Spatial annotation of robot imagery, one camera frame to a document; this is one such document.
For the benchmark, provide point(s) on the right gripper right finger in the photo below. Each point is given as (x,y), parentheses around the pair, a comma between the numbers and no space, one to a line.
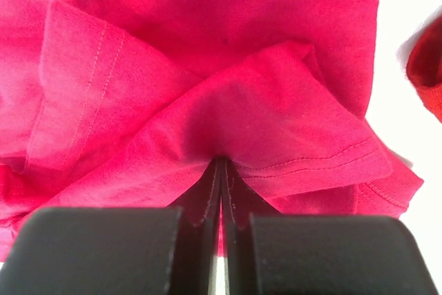
(268,252)

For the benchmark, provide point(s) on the red t shirt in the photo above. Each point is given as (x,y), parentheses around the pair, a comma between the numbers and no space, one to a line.
(424,67)

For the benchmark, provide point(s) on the magenta t shirt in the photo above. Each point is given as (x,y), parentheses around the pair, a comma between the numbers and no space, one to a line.
(123,103)

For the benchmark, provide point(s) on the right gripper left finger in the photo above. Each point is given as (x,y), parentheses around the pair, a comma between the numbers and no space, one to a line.
(170,250)

